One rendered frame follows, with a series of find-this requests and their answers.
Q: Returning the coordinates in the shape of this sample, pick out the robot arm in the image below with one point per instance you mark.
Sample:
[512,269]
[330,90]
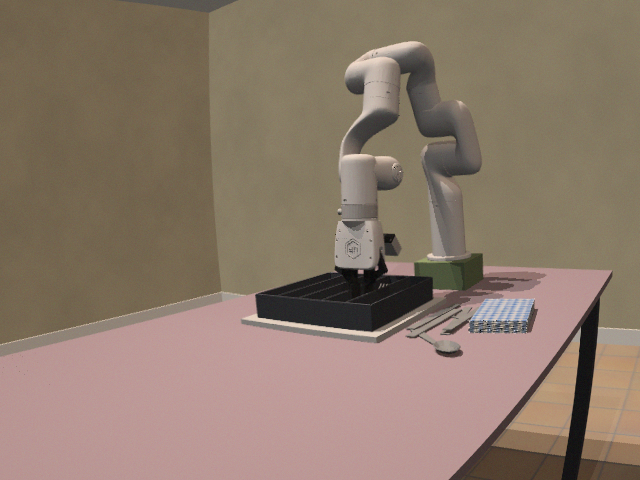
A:
[377,75]

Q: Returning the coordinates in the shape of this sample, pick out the grey metal spoon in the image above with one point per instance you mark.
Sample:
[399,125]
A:
[447,345]

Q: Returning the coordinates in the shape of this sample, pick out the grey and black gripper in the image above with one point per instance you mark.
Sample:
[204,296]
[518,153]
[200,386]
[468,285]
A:
[359,249]

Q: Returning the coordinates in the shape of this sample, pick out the blue and white checked towel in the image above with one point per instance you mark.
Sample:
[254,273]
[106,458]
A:
[502,316]

